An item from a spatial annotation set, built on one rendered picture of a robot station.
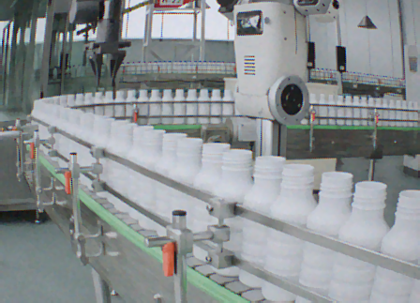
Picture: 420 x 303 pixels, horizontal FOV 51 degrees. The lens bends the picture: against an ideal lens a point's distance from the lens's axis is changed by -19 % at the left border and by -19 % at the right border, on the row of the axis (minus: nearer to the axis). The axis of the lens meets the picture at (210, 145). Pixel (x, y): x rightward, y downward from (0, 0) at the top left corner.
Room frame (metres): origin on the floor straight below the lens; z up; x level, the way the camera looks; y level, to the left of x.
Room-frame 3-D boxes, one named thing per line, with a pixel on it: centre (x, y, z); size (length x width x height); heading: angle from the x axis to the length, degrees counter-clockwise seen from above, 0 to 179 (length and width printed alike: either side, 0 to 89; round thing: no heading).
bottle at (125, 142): (0.96, 0.15, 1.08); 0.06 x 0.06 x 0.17
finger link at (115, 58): (1.12, 0.23, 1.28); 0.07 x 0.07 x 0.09; 31
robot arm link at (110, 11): (1.11, 0.24, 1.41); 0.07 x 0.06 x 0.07; 122
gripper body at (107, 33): (1.12, 0.23, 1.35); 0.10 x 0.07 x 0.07; 121
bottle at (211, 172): (0.71, -0.01, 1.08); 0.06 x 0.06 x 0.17
